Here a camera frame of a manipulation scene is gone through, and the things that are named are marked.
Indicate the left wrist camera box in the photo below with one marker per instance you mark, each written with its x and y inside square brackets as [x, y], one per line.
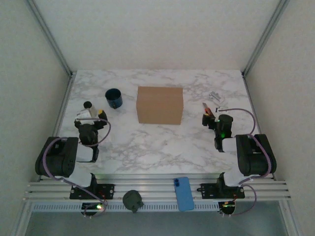
[85, 115]

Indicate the dark blue mug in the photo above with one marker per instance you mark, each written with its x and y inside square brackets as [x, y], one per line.
[113, 98]

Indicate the aluminium frame post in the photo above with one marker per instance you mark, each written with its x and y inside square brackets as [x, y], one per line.
[265, 37]
[49, 37]

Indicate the blue smartphone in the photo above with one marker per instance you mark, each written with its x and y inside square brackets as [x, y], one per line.
[184, 194]

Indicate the aluminium table edge rail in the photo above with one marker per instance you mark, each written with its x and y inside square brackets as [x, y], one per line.
[64, 103]
[251, 98]

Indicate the dark green round device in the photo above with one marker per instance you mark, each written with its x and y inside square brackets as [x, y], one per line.
[132, 199]

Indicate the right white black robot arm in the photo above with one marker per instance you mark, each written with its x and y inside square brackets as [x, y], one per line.
[253, 157]

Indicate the orange black utility knife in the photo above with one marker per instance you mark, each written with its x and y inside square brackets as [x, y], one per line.
[206, 107]

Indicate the aluminium mounting rail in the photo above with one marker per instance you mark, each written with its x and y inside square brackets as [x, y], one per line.
[152, 189]

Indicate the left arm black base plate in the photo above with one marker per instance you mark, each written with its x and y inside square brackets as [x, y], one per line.
[108, 191]

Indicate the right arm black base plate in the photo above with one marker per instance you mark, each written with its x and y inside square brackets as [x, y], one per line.
[209, 191]

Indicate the brown cardboard express box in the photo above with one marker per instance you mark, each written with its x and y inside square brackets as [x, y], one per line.
[160, 105]

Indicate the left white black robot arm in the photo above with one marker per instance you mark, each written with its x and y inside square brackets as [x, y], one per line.
[61, 159]

